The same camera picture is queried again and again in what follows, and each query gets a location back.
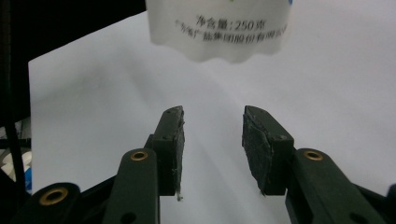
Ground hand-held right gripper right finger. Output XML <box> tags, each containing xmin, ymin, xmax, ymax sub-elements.
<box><xmin>241</xmin><ymin>105</ymin><xmax>295</xmax><ymax>197</ymax></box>

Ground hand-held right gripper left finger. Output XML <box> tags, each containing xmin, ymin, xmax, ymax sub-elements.
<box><xmin>144</xmin><ymin>105</ymin><xmax>187</xmax><ymax>198</ymax></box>

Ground blue and white milk bag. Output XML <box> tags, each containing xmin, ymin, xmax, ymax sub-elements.
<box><xmin>145</xmin><ymin>0</ymin><xmax>294</xmax><ymax>64</ymax></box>

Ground white and blue object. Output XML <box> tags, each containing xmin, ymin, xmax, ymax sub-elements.
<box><xmin>0</xmin><ymin>119</ymin><xmax>34</xmax><ymax>194</ymax></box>

